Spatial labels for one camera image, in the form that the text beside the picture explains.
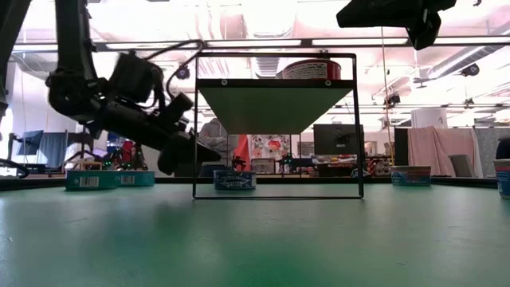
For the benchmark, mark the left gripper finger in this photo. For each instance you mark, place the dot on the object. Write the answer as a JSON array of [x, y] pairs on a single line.
[[197, 151], [171, 159]]

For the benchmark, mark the blue fish-print seafood can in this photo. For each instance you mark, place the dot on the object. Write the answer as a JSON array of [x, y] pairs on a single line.
[[235, 180]]

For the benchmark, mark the silver-lid seafood can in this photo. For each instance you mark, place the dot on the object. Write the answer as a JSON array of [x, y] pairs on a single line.
[[315, 71]]

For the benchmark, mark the gold-lid pink salmon can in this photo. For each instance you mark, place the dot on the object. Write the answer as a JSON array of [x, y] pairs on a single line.
[[410, 176], [504, 179]]

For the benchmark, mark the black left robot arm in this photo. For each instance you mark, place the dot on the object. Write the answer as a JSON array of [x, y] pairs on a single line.
[[71, 32]]

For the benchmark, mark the white curtain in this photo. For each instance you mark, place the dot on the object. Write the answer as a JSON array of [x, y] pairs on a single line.
[[149, 163]]

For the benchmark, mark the person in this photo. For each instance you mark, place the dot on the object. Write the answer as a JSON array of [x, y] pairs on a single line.
[[127, 151], [217, 139]]

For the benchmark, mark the blue-label silver-lid can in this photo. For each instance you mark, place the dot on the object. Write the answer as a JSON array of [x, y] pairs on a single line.
[[137, 179]]

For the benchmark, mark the red curtain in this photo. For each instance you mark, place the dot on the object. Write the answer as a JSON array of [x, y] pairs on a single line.
[[242, 151]]

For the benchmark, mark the black monitor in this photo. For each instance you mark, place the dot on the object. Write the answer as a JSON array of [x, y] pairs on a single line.
[[30, 142], [338, 139], [79, 141]]

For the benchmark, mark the light wooden rack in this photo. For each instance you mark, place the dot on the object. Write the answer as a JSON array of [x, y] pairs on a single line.
[[85, 164]]

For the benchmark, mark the black ceiling spotlight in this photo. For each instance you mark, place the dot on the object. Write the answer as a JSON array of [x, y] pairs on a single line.
[[182, 72], [471, 69], [392, 99]]

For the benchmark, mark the green-label silver-lid can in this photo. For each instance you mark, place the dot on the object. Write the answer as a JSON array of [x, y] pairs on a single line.
[[91, 181]]

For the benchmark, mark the floral poster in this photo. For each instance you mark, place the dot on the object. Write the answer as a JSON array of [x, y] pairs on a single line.
[[273, 145]]

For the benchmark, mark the green table mat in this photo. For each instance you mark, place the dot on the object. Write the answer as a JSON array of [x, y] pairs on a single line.
[[255, 247]]

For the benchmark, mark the beige curtain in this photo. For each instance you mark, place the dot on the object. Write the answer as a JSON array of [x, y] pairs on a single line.
[[438, 147]]

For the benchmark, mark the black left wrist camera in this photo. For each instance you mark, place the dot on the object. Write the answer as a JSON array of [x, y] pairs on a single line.
[[133, 75]]

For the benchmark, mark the wooden shelf with black frame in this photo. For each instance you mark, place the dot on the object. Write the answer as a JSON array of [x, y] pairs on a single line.
[[275, 111]]

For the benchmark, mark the silver ventilation duct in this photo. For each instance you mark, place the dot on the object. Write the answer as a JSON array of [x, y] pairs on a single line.
[[269, 24]]

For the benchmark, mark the black ceiling light rail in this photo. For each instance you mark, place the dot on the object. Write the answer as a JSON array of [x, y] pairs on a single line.
[[255, 43]]

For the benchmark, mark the black table frame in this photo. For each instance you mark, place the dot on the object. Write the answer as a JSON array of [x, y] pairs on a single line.
[[24, 184]]

